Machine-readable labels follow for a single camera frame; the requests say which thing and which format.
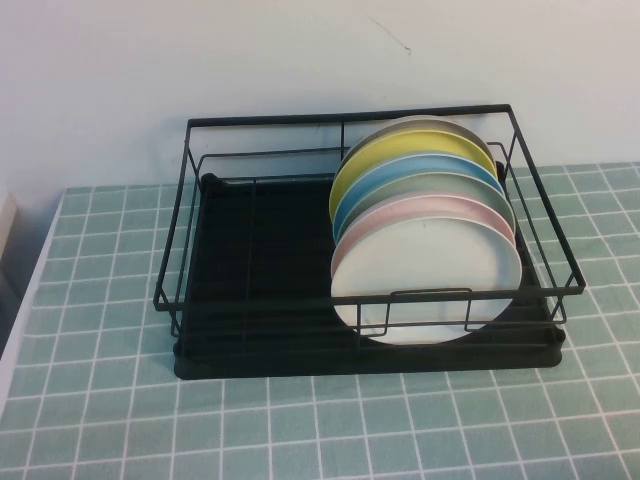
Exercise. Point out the black plastic drip tray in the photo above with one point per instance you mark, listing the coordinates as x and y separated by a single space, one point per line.
300 362

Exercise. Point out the grey-green round plate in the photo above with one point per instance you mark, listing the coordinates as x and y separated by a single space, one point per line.
440 187

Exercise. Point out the white round plate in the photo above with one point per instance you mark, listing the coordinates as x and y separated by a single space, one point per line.
425 280

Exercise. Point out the beige-grey round plate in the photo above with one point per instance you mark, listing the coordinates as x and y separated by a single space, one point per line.
430 122

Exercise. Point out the green checkered tablecloth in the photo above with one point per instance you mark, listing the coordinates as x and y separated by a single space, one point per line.
350 425

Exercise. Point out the pink round plate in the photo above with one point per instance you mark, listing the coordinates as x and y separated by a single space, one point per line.
390 212

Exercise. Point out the blue round plate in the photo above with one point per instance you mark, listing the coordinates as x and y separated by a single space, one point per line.
425 165

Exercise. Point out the yellow round plate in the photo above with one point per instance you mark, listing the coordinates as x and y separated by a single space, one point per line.
400 145

